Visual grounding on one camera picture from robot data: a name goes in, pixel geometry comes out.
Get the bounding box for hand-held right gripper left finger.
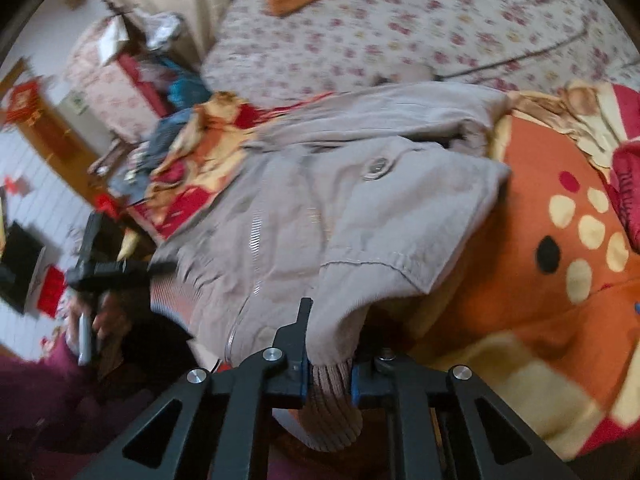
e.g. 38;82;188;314
75;297;314;480

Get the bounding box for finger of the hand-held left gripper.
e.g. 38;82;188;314
124;260;178;289

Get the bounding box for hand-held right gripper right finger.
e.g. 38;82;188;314
350;347;581;480

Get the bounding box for beige zip jacket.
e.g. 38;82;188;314
150;81;513;453

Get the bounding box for person's left forearm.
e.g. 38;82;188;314
0;332;126;426

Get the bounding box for pile of dark clothes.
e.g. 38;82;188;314
95;109;201;202

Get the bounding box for person's left hand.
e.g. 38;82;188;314
92;292;132;346

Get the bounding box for red box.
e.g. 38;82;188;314
36;266;69;319

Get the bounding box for black flat screen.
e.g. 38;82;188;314
0;221;47;315

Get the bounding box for wooden door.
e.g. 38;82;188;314
0;57;108;201

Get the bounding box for floral armchair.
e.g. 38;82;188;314
65;12;211;143

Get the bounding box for blue cloth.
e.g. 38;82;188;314
166;71;209;109

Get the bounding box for red door decoration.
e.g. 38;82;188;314
2;77;48;128

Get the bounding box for orange printed fleece blanket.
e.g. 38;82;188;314
125;80;640;461

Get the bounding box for silver bag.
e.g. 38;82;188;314
144;11;184;52

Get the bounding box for floral bed sheet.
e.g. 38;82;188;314
200;0;640;111

